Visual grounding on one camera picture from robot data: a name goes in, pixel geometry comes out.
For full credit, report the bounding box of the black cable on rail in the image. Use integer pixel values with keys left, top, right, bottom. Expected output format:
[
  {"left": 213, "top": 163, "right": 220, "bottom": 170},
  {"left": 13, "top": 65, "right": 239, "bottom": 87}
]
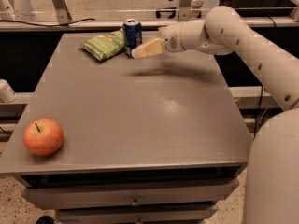
[{"left": 0, "top": 17, "right": 97, "bottom": 28}]

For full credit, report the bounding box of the black cable at right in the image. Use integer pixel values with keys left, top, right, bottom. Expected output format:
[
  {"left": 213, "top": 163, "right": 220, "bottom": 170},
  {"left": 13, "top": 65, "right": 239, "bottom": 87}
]
[{"left": 251, "top": 86, "right": 264, "bottom": 138}]

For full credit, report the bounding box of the upper grey drawer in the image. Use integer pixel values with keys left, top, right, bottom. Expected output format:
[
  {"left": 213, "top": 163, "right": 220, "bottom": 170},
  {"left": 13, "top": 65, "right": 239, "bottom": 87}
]
[{"left": 22, "top": 178, "right": 239, "bottom": 210}]

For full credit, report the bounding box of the green jalapeno chip bag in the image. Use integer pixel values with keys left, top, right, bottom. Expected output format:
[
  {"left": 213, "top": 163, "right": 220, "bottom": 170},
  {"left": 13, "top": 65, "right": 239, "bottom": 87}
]
[{"left": 81, "top": 29, "right": 125, "bottom": 62}]

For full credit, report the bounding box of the grey drawer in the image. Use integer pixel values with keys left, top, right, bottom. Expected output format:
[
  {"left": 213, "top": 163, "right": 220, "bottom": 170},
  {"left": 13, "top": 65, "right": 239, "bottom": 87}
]
[
  {"left": 22, "top": 178, "right": 239, "bottom": 210},
  {"left": 58, "top": 203, "right": 217, "bottom": 224}
]

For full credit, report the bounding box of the metal frame rail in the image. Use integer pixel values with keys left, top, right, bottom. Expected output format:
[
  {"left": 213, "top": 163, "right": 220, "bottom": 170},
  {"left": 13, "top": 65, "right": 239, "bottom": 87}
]
[{"left": 0, "top": 17, "right": 299, "bottom": 32}]

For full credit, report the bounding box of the lower grey drawer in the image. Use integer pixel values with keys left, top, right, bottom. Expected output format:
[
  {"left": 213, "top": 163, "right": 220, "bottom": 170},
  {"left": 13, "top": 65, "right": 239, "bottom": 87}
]
[{"left": 58, "top": 203, "right": 217, "bottom": 224}]

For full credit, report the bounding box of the blue pepsi can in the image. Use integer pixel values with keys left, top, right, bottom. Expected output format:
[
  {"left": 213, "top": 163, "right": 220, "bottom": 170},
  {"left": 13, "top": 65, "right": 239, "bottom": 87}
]
[{"left": 122, "top": 18, "right": 142, "bottom": 57}]

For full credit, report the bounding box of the grey drawer cabinet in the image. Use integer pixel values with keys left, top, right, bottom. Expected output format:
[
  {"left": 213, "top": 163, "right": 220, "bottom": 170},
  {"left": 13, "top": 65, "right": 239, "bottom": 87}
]
[{"left": 0, "top": 30, "right": 254, "bottom": 224}]

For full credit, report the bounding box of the red apple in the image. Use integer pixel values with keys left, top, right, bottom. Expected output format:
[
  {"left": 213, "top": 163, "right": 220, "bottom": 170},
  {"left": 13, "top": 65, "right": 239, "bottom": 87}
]
[{"left": 22, "top": 119, "right": 64, "bottom": 156}]

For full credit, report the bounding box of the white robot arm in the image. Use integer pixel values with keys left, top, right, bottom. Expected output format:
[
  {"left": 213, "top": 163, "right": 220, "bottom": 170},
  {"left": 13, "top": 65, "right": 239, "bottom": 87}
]
[{"left": 132, "top": 6, "right": 299, "bottom": 224}]

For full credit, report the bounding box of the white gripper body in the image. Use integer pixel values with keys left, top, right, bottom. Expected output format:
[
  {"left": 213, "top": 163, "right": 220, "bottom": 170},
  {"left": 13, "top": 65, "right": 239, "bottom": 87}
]
[{"left": 159, "top": 22, "right": 185, "bottom": 52}]

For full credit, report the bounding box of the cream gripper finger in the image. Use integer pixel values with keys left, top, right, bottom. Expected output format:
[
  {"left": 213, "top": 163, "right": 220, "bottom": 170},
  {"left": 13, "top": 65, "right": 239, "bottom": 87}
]
[{"left": 132, "top": 37, "right": 165, "bottom": 59}]

